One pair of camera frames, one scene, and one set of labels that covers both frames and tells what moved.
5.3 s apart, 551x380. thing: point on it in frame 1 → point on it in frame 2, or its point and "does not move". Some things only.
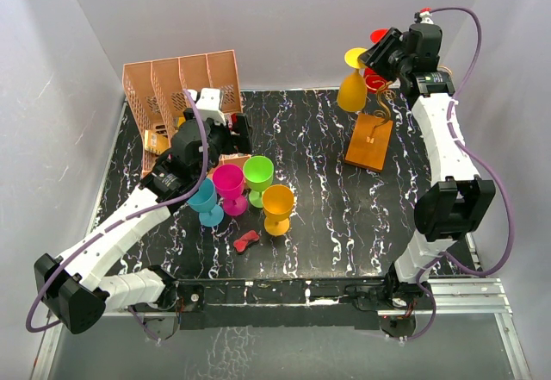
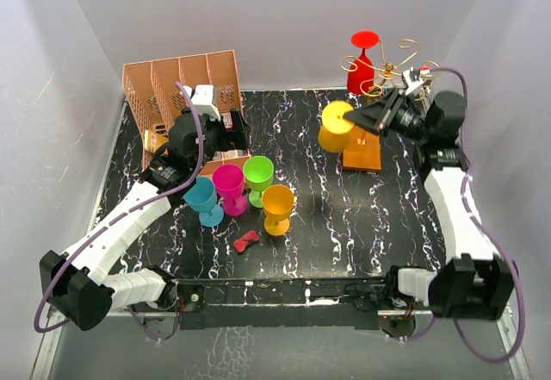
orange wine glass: [278, 201] does not move
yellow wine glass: [352, 91] → [335, 133]
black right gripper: [375, 57] → [377, 115]
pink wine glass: [229, 180] does not move
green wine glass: [258, 172] does not move
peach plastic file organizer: [162, 90] does not move
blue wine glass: [205, 202] does not move
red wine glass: [374, 81] → [362, 69]
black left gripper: [242, 144] does not move
